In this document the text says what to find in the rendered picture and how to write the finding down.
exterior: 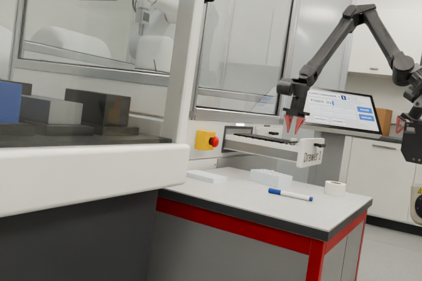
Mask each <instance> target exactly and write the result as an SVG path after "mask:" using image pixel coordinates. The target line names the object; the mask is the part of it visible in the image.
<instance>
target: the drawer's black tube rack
mask: <svg viewBox="0 0 422 281"><path fill-rule="evenodd" d="M234 135H238V136H243V137H250V138H252V139H258V140H260V139H261V140H265V141H271V142H280V141H289V140H286V139H279V138H275V137H268V136H264V135H257V134H234ZM280 144H281V143H280Z"/></svg>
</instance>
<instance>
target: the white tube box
mask: <svg viewBox="0 0 422 281"><path fill-rule="evenodd" d="M292 178H293V177H292V176H289V175H287V174H282V173H279V172H274V174H271V171H270V170H267V169H251V173H250V178H249V180H251V181H255V182H258V183H262V184H266V185H269V186H273V187H275V188H285V187H291V183H292Z"/></svg>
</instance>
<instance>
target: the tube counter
mask: <svg viewBox="0 0 422 281"><path fill-rule="evenodd" d="M325 100H326V99H325ZM326 104H327V105H332V106H337V107H345V108H350V109H354V104H353V103H348V102H339V101H334V100H326Z"/></svg>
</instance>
